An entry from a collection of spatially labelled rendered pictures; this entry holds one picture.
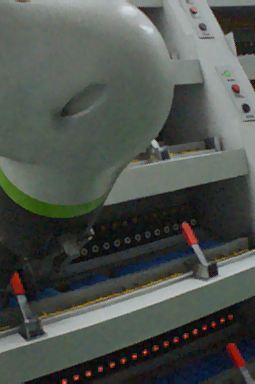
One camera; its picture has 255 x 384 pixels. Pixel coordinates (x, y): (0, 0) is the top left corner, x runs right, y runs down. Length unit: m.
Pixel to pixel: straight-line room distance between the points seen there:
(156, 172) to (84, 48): 0.46
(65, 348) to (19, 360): 0.06
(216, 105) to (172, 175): 0.20
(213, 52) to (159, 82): 0.65
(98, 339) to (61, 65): 0.40
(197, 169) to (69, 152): 0.49
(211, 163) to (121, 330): 0.31
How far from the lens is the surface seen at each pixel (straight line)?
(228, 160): 0.76
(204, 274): 0.66
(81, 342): 0.56
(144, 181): 0.66
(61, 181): 0.27
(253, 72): 0.94
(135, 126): 0.24
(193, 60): 0.85
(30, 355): 0.54
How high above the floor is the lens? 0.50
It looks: 16 degrees up
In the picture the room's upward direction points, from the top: 20 degrees counter-clockwise
